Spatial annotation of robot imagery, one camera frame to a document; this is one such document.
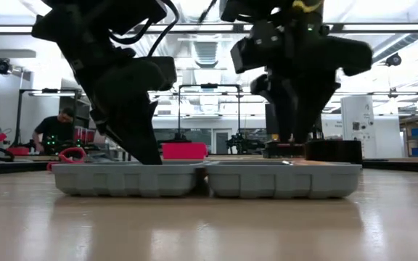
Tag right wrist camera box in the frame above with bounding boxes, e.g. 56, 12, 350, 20
229, 20, 284, 75

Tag background robot green lights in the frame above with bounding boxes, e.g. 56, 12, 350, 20
38, 133, 68, 156

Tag black aluminium rig frame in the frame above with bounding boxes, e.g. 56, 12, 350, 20
0, 157, 418, 178

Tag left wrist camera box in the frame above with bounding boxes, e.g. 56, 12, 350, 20
136, 55, 178, 92

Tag black ceiling camera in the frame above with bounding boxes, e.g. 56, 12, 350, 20
385, 52, 403, 67
0, 57, 14, 76

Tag person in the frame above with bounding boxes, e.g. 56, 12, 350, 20
32, 107, 75, 153

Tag black duct tape roll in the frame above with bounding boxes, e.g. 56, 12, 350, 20
305, 140, 364, 163

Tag red plastic bin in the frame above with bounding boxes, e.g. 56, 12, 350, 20
161, 141, 209, 161

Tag black left camera cable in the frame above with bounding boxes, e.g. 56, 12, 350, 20
107, 0, 181, 59

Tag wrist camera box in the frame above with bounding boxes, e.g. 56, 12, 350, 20
136, 55, 178, 92
229, 20, 284, 75

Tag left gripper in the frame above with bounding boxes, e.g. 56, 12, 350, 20
30, 7, 163, 166

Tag white pillar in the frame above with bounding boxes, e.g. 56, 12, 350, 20
340, 95, 375, 159

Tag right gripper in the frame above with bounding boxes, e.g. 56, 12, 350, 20
250, 14, 373, 143

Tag black work glove red cuff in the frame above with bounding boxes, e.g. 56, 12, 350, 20
46, 146, 89, 171

